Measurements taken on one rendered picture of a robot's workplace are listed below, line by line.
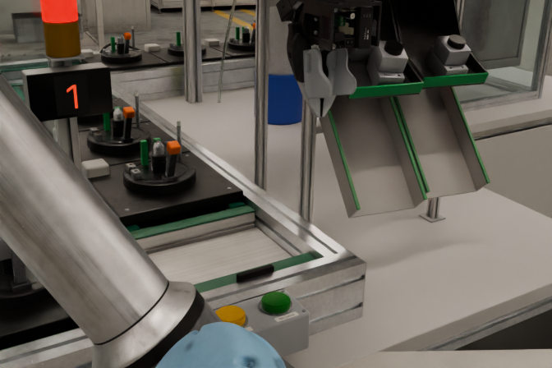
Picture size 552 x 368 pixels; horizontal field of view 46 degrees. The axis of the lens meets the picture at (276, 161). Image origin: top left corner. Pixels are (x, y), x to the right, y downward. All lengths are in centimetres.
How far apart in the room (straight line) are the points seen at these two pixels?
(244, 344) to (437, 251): 85
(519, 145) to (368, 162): 121
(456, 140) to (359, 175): 24
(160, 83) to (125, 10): 621
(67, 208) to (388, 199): 69
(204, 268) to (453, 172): 49
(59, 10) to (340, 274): 56
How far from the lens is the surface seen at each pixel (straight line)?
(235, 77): 236
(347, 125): 118
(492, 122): 217
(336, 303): 103
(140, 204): 119
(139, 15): 848
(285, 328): 90
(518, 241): 139
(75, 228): 57
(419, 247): 131
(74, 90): 102
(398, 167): 118
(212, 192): 123
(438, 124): 129
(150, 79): 223
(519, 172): 237
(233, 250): 114
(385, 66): 106
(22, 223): 57
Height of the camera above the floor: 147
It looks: 21 degrees down
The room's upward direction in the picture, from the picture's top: 1 degrees clockwise
